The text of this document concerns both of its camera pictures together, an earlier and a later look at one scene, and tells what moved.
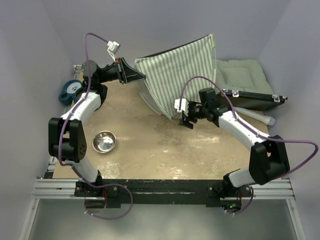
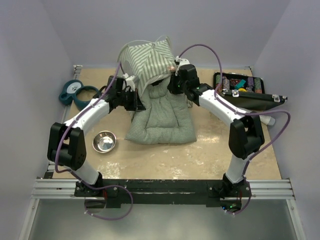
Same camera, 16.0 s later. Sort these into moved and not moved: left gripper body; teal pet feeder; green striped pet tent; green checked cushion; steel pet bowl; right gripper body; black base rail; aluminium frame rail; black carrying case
Moved: green striped pet tent; left gripper body; right gripper body; green checked cushion
Not moved: teal pet feeder; black carrying case; black base rail; steel pet bowl; aluminium frame rail
